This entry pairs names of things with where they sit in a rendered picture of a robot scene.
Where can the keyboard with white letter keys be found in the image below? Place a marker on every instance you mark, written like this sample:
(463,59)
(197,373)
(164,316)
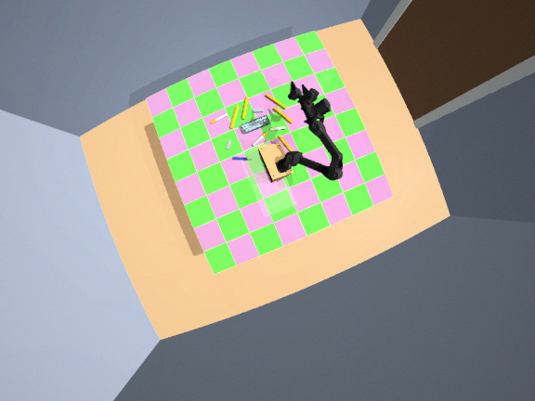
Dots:
(255,124)

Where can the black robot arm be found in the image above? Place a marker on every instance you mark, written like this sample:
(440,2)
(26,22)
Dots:
(291,159)

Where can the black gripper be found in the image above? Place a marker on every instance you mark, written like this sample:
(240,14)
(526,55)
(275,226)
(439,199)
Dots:
(296,93)

